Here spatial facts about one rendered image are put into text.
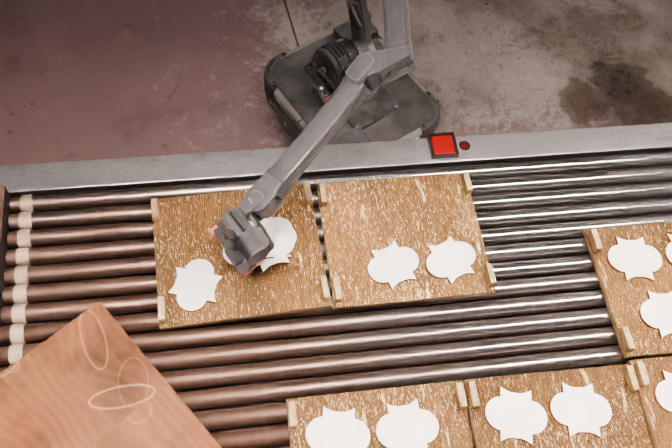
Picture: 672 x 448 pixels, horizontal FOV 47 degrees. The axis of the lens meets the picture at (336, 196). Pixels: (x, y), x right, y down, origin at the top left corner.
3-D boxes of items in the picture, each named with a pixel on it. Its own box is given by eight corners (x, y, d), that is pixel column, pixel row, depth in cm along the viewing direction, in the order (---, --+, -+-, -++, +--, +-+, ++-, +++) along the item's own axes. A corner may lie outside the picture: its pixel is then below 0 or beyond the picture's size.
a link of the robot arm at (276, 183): (370, 67, 178) (360, 47, 168) (389, 80, 176) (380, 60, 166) (252, 210, 176) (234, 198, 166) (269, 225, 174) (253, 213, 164)
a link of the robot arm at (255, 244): (269, 197, 175) (256, 186, 167) (298, 234, 171) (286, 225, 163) (229, 230, 176) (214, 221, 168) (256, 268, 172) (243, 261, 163)
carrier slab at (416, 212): (316, 186, 204) (316, 183, 203) (464, 175, 210) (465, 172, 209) (334, 310, 188) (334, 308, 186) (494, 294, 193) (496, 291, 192)
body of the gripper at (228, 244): (236, 220, 182) (236, 205, 176) (260, 253, 178) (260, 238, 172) (212, 233, 180) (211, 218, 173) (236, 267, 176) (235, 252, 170)
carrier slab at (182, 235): (151, 202, 198) (150, 199, 196) (308, 185, 204) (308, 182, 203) (160, 330, 181) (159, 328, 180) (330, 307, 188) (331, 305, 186)
